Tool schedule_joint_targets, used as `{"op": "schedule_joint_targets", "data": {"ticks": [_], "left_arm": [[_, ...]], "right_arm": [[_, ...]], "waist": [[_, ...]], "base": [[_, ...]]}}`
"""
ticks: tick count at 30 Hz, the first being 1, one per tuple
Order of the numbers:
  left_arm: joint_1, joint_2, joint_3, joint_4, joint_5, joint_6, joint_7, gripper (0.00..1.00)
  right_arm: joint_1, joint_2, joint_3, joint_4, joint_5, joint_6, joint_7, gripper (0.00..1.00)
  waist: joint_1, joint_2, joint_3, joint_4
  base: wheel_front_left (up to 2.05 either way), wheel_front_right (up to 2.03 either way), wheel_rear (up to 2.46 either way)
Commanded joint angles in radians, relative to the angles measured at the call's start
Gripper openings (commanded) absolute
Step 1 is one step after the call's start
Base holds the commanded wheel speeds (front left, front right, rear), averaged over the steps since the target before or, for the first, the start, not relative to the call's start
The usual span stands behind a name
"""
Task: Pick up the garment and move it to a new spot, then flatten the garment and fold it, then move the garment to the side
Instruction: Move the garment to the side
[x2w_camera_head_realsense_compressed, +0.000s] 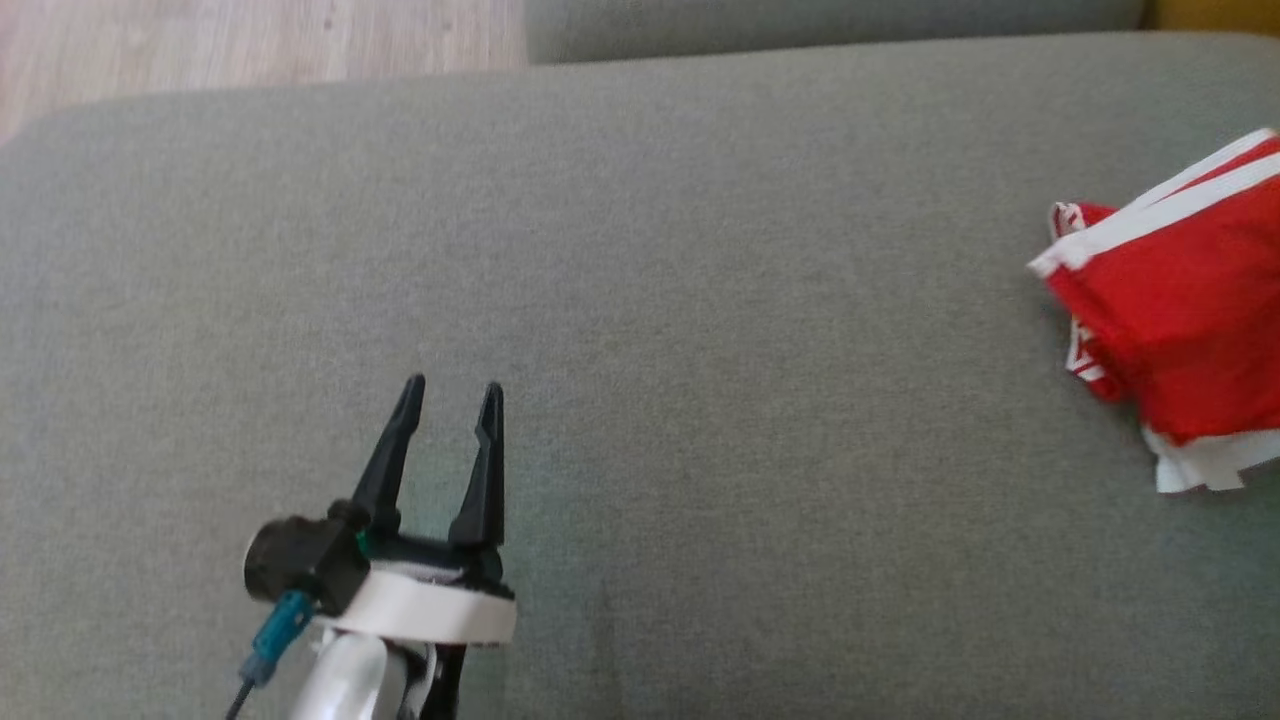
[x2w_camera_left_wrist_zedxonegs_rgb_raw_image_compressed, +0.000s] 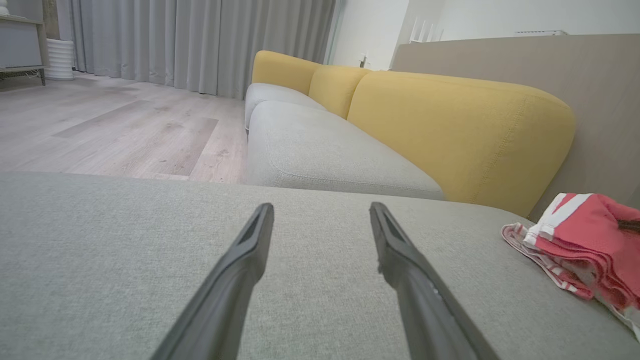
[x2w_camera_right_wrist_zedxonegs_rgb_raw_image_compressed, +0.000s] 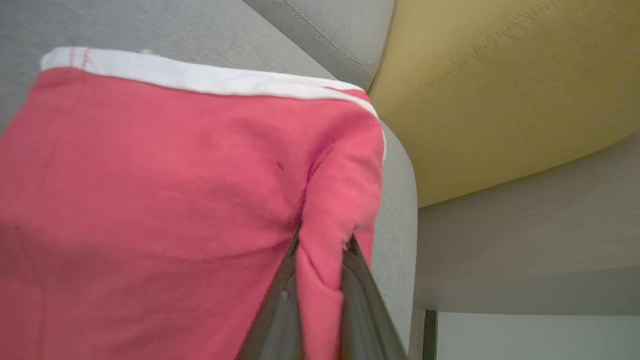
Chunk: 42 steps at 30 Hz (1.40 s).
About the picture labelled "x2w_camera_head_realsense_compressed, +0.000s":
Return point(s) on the red and white garment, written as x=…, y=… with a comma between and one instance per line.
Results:
x=1190, y=310

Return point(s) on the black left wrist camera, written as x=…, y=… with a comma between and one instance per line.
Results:
x=300, y=560

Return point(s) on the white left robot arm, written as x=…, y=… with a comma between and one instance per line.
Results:
x=345, y=680

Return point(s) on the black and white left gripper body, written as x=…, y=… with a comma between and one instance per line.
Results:
x=430, y=605

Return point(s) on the wide yellow sofa backrest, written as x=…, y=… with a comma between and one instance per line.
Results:
x=1215, y=12

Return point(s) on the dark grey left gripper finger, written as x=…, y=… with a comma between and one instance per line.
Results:
x=390, y=470
x=485, y=490

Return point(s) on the grey sofa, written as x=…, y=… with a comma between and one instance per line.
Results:
x=700, y=350

